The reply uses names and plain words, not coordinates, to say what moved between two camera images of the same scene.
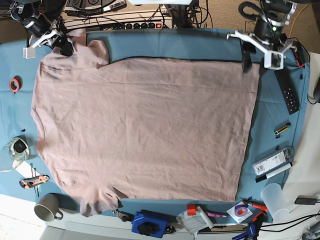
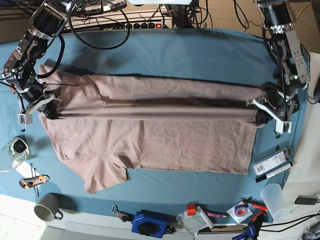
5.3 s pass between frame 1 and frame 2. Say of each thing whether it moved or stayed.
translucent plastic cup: stayed
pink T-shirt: moved
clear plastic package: stayed
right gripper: moved
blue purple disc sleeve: stayed
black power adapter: stayed
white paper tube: stayed
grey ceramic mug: stayed
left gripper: moved
